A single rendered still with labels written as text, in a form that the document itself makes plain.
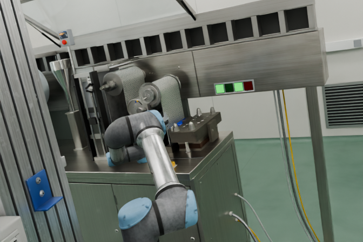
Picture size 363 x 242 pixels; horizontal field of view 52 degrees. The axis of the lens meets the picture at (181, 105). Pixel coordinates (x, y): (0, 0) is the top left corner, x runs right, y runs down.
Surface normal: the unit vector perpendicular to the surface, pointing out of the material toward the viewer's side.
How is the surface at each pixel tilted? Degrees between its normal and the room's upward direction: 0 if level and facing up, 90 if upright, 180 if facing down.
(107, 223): 90
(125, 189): 90
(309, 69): 90
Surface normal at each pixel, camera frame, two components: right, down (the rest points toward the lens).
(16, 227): 0.94, -0.11
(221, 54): -0.44, 0.26
